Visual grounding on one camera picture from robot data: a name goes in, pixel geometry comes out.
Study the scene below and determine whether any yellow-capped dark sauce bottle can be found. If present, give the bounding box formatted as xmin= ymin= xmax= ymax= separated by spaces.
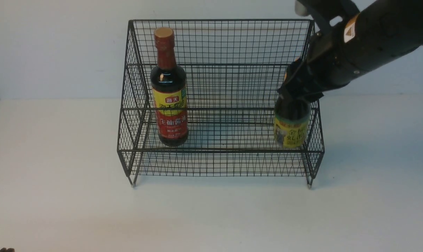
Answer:
xmin=273 ymin=97 xmax=311 ymax=149

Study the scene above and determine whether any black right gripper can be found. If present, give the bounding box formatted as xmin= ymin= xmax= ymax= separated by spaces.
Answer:
xmin=277 ymin=33 xmax=355 ymax=103

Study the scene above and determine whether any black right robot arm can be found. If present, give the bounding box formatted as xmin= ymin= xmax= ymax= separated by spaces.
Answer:
xmin=277 ymin=0 xmax=423 ymax=103

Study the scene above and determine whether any red-capped soy sauce bottle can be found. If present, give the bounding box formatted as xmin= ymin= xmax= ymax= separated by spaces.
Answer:
xmin=150 ymin=27 xmax=189 ymax=147

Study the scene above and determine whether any black wire mesh rack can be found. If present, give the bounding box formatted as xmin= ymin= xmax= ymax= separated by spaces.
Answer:
xmin=117 ymin=19 xmax=325 ymax=189

